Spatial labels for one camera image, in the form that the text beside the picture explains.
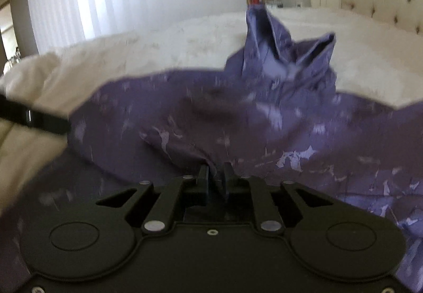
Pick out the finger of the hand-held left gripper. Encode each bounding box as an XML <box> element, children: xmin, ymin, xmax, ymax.
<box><xmin>0</xmin><ymin>94</ymin><xmax>71</xmax><ymax>137</ymax></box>

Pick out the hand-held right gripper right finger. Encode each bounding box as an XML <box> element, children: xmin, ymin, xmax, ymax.
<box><xmin>223</xmin><ymin>162</ymin><xmax>335</xmax><ymax>235</ymax></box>

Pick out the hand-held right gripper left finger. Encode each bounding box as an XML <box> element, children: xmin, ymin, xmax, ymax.
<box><xmin>95</xmin><ymin>165</ymin><xmax>210</xmax><ymax>233</ymax></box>

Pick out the purple patterned garment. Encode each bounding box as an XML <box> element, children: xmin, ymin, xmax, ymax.
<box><xmin>0</xmin><ymin>5</ymin><xmax>423</xmax><ymax>293</ymax></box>

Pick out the white fluffy blanket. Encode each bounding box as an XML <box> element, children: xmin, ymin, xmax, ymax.
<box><xmin>0</xmin><ymin>6</ymin><xmax>423</xmax><ymax>214</ymax></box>

